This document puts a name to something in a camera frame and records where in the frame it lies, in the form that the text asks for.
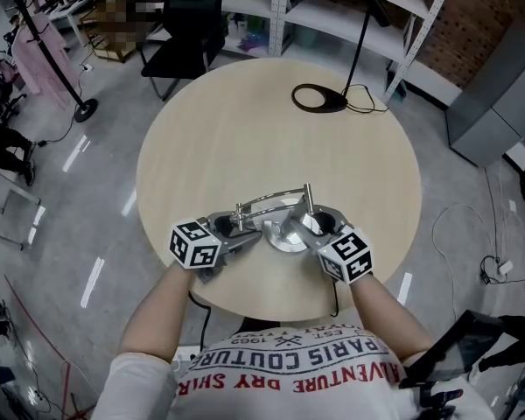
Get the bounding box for pink coat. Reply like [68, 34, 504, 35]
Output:
[12, 13, 78, 109]

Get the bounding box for pale green bucket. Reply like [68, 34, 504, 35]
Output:
[295, 26, 319, 47]

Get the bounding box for black red wheeled cart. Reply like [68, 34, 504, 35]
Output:
[0, 50, 27, 122]

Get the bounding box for black coat rack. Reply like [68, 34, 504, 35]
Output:
[8, 0, 100, 124]

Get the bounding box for person's left forearm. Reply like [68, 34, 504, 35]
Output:
[117, 260, 193, 365]

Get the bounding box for white floor cable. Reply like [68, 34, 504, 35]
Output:
[430, 201, 508, 319]

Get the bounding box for thin black power cord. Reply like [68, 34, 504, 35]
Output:
[345, 83, 390, 116]

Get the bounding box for grey refrigerator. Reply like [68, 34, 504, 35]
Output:
[444, 19, 525, 168]

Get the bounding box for person's right forearm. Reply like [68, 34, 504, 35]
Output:
[347, 273, 434, 362]

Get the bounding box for black office chair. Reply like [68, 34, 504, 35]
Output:
[139, 0, 227, 102]

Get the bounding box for person's white printed shirt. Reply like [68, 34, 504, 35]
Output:
[91, 324, 495, 420]

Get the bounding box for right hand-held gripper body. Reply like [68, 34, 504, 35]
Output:
[317, 227, 374, 284]

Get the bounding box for silver metal lamp stand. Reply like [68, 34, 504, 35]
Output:
[234, 183, 323, 253]

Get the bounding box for wooden rack cart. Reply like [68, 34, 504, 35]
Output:
[80, 10, 158, 64]

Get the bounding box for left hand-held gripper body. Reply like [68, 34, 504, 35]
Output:
[169, 218, 227, 284]

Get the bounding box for purple toy pile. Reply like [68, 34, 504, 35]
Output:
[237, 32, 268, 52]

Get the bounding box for black chest-mounted screen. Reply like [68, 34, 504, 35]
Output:
[397, 309, 504, 389]

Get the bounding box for black desk lamp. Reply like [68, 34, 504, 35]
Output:
[291, 0, 393, 115]

